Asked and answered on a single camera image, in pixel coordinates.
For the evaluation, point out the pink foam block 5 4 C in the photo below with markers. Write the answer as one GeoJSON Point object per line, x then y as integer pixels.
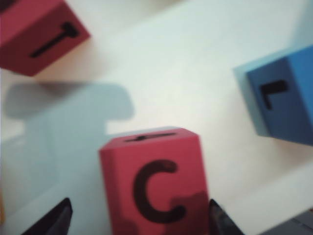
{"type": "Point", "coordinates": [159, 151]}

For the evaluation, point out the pink foam block T B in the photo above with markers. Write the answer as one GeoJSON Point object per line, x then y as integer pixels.
{"type": "Point", "coordinates": [29, 24]}

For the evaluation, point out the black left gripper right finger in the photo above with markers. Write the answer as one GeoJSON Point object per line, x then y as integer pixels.
{"type": "Point", "coordinates": [220, 222]}

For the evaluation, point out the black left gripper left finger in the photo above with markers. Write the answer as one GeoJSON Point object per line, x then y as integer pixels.
{"type": "Point", "coordinates": [56, 220]}

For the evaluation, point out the blue foam block R 3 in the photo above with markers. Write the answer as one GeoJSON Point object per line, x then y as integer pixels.
{"type": "Point", "coordinates": [288, 117]}

